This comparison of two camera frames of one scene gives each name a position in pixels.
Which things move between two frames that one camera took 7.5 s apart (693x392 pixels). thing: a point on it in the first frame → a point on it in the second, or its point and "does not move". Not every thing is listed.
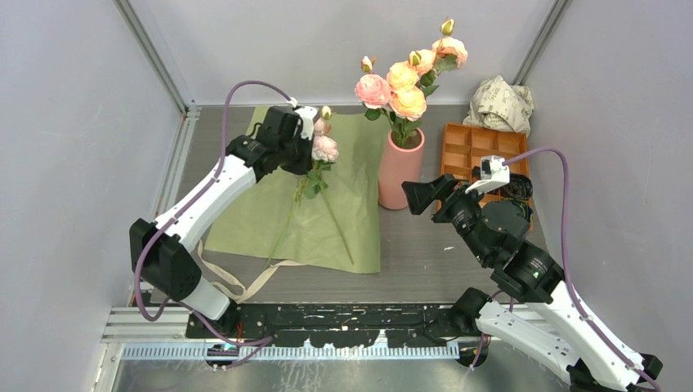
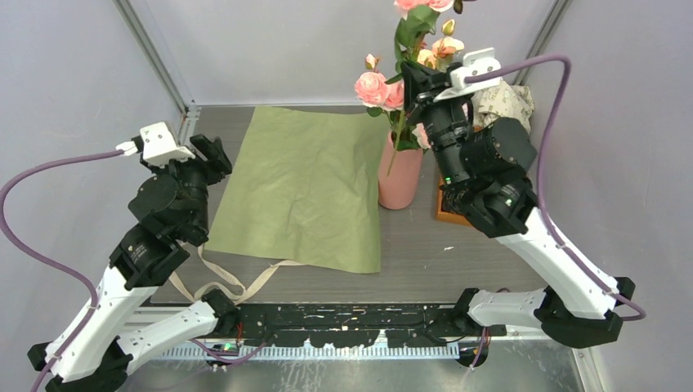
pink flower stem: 324,153 → 415,24
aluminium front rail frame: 127,334 does not move
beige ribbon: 243,294 does not move
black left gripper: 306,163 → 219,163
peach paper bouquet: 328,218 does not move
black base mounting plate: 322,325 does not move
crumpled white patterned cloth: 496,104 does not move
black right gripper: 444,188 → 419,85
